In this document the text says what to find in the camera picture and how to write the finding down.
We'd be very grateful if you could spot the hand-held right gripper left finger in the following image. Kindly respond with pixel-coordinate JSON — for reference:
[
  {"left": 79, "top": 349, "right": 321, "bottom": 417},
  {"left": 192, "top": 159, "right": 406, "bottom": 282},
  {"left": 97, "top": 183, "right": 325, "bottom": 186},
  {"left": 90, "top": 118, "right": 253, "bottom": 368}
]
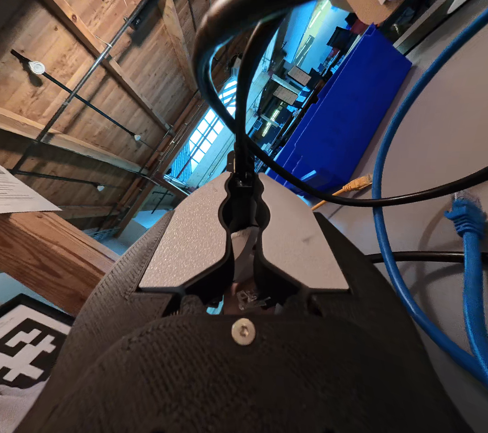
[{"left": 138, "top": 172, "right": 235, "bottom": 293}]

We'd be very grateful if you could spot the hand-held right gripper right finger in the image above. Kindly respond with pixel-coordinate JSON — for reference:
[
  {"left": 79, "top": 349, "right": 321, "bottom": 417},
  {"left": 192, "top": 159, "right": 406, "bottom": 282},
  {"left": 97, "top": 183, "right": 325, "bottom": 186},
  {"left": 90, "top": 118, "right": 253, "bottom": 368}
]
[{"left": 253, "top": 172, "right": 350, "bottom": 292}]

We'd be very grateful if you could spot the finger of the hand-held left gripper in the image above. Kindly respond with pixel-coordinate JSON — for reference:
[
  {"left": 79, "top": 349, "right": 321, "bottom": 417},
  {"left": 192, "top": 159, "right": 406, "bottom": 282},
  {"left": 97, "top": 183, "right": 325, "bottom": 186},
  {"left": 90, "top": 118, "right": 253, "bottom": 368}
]
[{"left": 231, "top": 225, "right": 258, "bottom": 282}]

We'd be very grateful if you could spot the black cable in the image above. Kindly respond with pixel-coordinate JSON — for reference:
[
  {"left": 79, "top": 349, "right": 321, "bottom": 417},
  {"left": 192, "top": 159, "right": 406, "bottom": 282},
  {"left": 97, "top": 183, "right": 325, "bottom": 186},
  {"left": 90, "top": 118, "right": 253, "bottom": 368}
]
[{"left": 192, "top": 0, "right": 488, "bottom": 266}]

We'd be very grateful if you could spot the yellow ethernet cable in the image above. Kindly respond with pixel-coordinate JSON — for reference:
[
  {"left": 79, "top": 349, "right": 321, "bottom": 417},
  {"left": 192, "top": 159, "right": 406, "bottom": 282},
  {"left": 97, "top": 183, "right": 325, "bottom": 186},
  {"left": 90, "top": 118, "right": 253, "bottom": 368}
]
[{"left": 311, "top": 173, "right": 373, "bottom": 211}]

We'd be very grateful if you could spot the blue ethernet cable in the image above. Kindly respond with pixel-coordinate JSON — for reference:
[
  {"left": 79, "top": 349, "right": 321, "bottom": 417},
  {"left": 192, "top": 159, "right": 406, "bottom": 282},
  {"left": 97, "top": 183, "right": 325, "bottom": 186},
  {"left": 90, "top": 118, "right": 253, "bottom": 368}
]
[{"left": 372, "top": 8, "right": 488, "bottom": 384}]

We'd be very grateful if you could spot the paned window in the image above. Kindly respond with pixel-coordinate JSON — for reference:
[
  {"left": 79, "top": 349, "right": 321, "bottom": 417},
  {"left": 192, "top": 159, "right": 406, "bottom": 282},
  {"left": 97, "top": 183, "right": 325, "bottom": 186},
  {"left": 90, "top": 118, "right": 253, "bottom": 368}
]
[{"left": 170, "top": 78, "right": 239, "bottom": 189}]

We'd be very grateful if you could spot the blue storage bin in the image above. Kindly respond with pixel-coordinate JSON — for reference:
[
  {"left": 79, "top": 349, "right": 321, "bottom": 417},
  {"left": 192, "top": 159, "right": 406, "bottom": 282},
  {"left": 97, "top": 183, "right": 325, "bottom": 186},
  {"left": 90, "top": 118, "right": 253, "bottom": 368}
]
[{"left": 265, "top": 23, "right": 413, "bottom": 195}]

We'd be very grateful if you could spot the brown sign board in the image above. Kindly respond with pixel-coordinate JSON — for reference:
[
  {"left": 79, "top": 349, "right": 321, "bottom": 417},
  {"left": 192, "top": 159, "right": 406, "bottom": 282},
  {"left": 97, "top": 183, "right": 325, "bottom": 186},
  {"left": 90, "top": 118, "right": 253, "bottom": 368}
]
[
  {"left": 288, "top": 66, "right": 311, "bottom": 86},
  {"left": 272, "top": 86, "right": 299, "bottom": 106}
]

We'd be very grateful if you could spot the printed instruction sheet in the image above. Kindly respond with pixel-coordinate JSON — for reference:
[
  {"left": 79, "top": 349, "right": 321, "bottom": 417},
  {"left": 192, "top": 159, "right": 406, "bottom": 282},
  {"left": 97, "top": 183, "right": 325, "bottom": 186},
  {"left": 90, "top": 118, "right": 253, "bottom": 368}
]
[{"left": 0, "top": 165, "right": 62, "bottom": 214}]

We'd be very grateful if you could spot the black track light rod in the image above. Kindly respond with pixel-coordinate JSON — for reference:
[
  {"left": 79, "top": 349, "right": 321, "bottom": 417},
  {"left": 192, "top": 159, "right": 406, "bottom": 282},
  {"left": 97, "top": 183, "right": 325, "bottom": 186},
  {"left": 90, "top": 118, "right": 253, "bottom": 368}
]
[{"left": 9, "top": 49, "right": 143, "bottom": 144}]

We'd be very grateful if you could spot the metal conduit pipe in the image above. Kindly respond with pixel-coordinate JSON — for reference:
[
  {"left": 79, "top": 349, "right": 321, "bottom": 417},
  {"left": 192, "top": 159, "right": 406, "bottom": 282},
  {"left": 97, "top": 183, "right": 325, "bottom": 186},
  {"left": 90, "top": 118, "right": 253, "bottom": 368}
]
[{"left": 36, "top": 0, "right": 203, "bottom": 144}]

